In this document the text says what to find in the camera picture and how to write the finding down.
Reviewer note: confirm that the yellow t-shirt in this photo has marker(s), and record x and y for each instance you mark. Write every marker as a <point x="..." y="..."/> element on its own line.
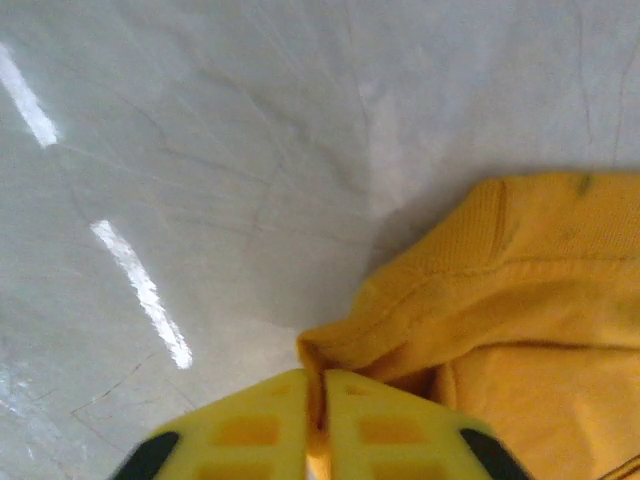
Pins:
<point x="500" y="300"/>

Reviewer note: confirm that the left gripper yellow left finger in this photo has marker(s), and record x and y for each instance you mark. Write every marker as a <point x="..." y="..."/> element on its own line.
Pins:
<point x="240" y="435"/>

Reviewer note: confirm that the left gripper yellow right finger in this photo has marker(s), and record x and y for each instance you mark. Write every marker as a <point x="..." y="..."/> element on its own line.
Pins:
<point x="400" y="440"/>

